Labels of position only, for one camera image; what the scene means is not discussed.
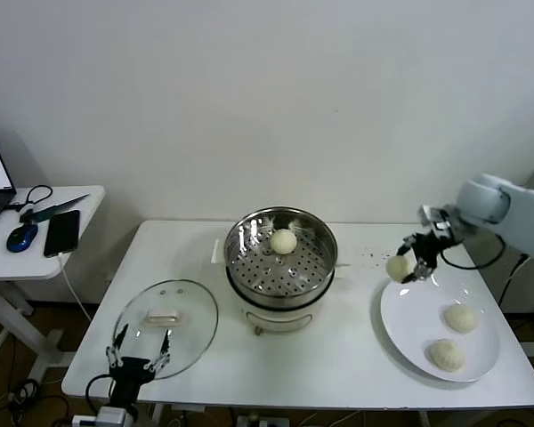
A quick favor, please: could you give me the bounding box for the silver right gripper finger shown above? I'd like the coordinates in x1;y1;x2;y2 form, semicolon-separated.
396;233;424;257
401;260;433;285

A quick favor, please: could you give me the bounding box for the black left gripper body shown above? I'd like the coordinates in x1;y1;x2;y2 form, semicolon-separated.
108;357;155;407

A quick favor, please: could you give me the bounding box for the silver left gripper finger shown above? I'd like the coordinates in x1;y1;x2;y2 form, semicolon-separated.
142;327;173;373
105;323;130;368

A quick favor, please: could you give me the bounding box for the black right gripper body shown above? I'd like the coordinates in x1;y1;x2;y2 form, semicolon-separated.
414;230;456;270

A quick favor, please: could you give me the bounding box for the white steamed baozi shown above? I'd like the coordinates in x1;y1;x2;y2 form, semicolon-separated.
428;338;467;371
385;254;415;285
269;228;299;256
442;303;479;334

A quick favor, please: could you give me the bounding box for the glass lid with white handle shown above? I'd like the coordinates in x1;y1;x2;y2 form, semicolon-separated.
113;278;220;380

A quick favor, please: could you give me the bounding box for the stainless steel steamer basket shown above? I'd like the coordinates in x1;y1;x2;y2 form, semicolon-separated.
211;205;352;309

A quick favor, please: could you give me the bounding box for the white oval plate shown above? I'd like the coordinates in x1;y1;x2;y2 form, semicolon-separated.
379;276;503;383

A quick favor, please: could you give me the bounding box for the white electric cooker pot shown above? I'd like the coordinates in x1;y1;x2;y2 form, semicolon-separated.
225;262;349;336

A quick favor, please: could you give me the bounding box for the white side table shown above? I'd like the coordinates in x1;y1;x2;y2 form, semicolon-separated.
0;185;106;379

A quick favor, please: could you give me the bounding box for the black smartphone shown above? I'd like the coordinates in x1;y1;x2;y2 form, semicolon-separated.
43;208;81;258

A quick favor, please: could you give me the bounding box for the blue computer mouse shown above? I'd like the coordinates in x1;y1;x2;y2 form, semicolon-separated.
5;223;39;254

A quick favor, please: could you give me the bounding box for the green black knife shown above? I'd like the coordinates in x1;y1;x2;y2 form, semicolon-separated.
19;193;92;224

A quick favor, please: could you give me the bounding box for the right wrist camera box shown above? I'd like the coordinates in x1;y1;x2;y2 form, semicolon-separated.
417;204;462;244

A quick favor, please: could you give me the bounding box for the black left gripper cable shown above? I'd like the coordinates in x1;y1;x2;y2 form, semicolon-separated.
85;375;117;408

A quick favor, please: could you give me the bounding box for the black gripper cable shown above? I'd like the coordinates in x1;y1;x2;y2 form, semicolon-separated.
85;375;117;408
438;233;506;271

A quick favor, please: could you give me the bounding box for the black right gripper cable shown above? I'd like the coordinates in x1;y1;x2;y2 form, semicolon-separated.
438;233;506;271

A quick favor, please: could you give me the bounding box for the white charging cable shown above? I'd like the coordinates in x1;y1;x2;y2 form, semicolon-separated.
57;253;93;324

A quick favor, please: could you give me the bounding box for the black wall cable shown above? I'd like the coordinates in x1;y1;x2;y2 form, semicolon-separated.
500;252;531;312

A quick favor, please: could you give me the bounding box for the black floor cable tangle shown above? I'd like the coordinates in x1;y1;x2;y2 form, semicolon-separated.
6;377;41;427

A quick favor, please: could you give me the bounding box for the black cord loop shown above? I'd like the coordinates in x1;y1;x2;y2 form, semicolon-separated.
6;184;53;213

